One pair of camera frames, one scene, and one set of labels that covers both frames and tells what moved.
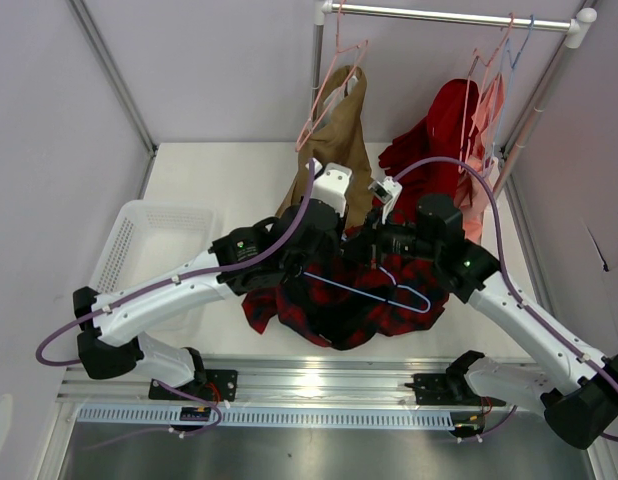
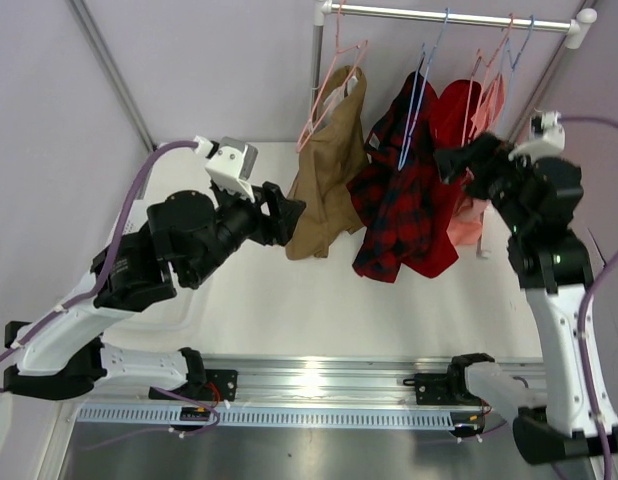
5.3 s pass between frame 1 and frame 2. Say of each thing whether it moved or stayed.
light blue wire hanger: moved
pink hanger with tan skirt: stayed
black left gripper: moved
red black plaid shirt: moved
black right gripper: moved
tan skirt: stayed
